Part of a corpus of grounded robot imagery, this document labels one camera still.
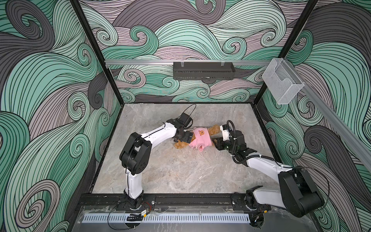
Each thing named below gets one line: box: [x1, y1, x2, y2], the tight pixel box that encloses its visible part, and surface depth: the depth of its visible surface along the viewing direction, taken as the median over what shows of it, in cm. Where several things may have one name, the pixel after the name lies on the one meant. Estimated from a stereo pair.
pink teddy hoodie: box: [188, 127, 213, 152], surface depth 92 cm
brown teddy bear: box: [174, 124, 221, 149], surface depth 92 cm
